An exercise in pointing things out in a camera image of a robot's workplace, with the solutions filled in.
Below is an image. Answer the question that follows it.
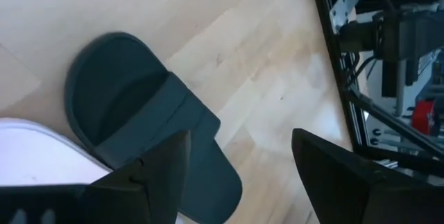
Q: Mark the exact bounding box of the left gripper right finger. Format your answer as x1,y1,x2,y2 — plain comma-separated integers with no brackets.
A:
291,128,386,224

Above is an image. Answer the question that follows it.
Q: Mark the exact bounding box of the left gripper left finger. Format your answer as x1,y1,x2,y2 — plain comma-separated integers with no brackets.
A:
89,129,191,224

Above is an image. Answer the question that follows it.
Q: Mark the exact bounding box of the black slide sandal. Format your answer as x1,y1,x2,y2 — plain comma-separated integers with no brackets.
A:
63,31,244,224

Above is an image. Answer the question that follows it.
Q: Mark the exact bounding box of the pink slide sandal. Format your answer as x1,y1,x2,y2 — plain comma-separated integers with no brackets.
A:
0,117,114,187

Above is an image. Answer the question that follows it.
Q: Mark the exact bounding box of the small red object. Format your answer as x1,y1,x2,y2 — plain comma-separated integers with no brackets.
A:
411,98,437,137

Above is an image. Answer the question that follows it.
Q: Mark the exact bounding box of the black aluminium table frame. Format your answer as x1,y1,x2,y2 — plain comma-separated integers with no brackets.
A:
307,0,444,187

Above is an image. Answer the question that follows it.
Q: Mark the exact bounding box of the silver mounting bracket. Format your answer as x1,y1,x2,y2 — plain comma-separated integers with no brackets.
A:
328,0,382,35

